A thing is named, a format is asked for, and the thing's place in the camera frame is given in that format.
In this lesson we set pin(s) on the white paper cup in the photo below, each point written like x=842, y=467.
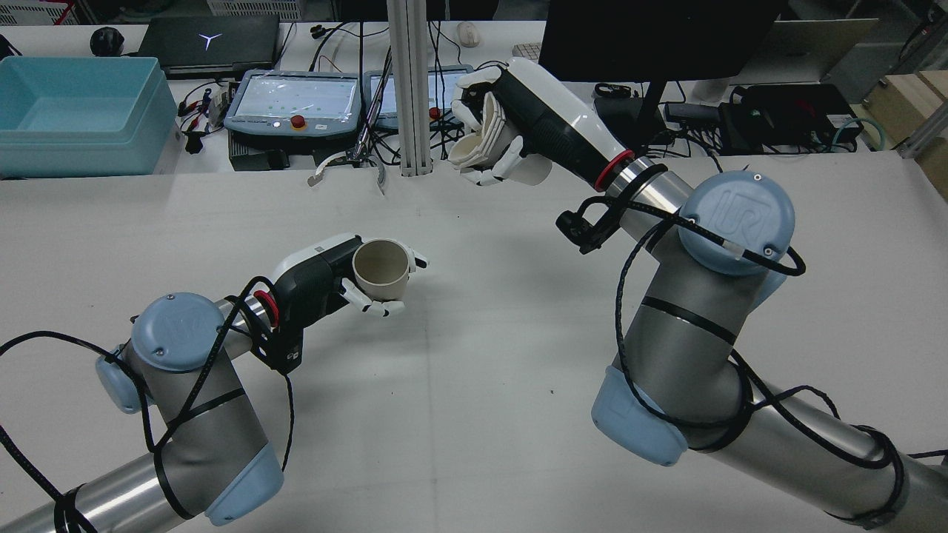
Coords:
x=533, y=170

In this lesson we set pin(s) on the light blue plastic bin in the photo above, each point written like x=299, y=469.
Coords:
x=81, y=148

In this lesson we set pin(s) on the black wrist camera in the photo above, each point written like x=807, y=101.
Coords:
x=281, y=354
x=581, y=226

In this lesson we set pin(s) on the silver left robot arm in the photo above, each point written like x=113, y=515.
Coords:
x=192, y=437

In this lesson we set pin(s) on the black flat electronics box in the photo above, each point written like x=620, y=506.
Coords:
x=792, y=111

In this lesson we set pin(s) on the red black clip leads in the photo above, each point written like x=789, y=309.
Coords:
x=196, y=111

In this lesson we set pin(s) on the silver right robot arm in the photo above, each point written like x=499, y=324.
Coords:
x=681, y=333

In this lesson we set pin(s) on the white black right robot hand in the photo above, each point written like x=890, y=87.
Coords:
x=555, y=111

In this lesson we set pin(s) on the white table cover sheet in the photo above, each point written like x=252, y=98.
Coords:
x=474, y=459

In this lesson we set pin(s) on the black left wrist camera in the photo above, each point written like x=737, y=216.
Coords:
x=281, y=354

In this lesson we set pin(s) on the brown cardboard box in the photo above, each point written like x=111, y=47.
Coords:
x=907, y=104

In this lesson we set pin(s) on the black power plug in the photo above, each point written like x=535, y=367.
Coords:
x=194, y=143

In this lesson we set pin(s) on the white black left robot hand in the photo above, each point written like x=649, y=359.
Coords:
x=311, y=285

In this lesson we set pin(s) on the aluminium frame rail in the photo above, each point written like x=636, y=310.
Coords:
x=922, y=137

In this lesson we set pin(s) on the aluminium profile post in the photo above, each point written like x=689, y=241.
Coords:
x=409, y=89

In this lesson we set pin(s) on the black monitor with stand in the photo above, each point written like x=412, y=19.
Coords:
x=652, y=37

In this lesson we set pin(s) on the white keyboard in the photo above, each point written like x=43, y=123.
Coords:
x=527, y=52

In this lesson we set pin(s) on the white computer mouse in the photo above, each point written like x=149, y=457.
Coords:
x=467, y=34

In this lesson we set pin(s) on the beige paper cup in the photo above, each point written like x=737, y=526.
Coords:
x=378, y=266

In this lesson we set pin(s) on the white plastic crate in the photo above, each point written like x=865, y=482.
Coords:
x=255, y=7

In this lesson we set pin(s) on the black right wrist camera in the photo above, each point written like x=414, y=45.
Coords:
x=581, y=226

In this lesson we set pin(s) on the black laptop with white logo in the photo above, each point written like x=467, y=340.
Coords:
x=222, y=52

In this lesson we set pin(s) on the silver laptop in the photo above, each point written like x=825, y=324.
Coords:
x=807, y=52

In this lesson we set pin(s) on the grey usb hub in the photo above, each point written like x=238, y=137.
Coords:
x=692, y=112

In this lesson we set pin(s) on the grey teach pendant red button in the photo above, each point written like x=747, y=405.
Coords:
x=444, y=92
x=292, y=96

